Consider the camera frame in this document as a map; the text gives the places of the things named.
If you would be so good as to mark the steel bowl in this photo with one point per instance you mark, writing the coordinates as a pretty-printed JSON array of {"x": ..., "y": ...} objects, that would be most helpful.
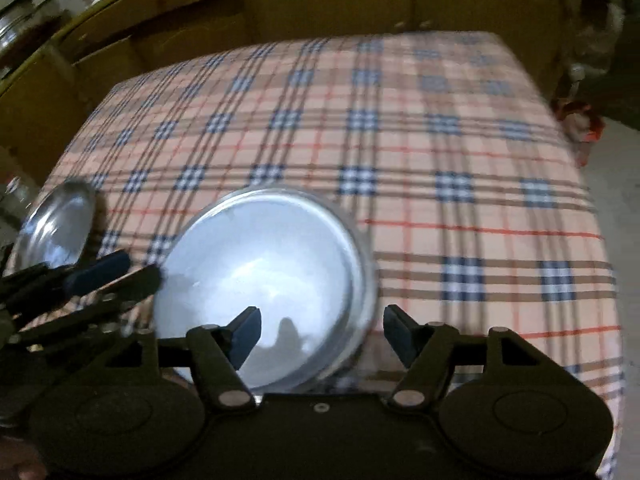
[{"x": 55, "y": 225}]

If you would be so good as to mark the steel steamer pot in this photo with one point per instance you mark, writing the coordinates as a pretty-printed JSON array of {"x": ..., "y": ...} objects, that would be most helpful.
[{"x": 20, "y": 25}]

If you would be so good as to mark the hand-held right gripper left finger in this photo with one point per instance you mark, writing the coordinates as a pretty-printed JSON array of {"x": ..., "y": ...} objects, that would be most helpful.
[{"x": 247, "y": 332}]

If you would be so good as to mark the checked tablecloth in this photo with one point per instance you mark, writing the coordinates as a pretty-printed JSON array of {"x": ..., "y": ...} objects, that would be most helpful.
[{"x": 400, "y": 160}]

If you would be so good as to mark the wooden cabinet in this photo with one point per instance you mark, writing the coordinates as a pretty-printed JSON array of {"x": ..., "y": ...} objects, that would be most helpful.
[{"x": 325, "y": 5}]

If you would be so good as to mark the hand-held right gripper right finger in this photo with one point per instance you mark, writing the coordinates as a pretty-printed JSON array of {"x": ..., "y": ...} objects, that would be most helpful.
[{"x": 400, "y": 335}]

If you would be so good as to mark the large steel plate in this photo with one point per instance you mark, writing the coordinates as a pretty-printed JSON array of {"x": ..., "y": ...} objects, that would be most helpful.
[{"x": 366, "y": 270}]

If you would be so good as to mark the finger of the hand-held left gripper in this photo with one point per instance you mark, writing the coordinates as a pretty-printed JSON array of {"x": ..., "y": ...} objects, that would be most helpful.
[
  {"x": 100, "y": 270},
  {"x": 137, "y": 282}
]

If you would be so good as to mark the red plastic bag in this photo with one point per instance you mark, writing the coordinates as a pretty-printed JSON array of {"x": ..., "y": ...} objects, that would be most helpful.
[{"x": 585, "y": 130}]

